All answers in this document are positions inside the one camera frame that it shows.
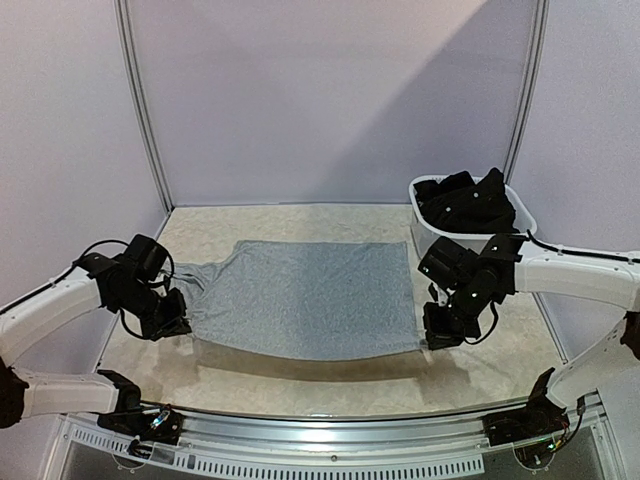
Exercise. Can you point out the translucent white laundry basket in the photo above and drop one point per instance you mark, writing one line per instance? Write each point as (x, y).
(423, 234)

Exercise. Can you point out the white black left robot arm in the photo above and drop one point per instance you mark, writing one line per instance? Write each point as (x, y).
(134, 282)

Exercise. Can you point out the aluminium front rail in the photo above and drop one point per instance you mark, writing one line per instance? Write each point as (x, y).
(226, 446)

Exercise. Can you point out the aluminium right corner post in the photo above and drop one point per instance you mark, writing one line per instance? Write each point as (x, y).
(528, 85)

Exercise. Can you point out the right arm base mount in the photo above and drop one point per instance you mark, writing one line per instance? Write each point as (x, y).
(538, 418)

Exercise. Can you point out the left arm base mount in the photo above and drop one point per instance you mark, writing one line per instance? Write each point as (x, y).
(161, 423)

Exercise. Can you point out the aluminium corner post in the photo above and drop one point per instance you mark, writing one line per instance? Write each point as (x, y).
(139, 100)
(528, 85)

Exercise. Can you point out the grey t-shirt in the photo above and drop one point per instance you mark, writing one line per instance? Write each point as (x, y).
(309, 301)

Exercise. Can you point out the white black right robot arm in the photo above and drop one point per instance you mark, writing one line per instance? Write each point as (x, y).
(512, 264)

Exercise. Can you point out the black garment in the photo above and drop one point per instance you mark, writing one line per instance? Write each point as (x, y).
(459, 204)

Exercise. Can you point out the aluminium left corner post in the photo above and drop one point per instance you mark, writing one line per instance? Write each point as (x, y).
(139, 100)

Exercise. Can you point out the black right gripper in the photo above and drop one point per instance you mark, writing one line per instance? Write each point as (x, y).
(441, 323)

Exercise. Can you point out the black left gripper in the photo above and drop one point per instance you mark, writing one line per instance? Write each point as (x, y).
(175, 324)

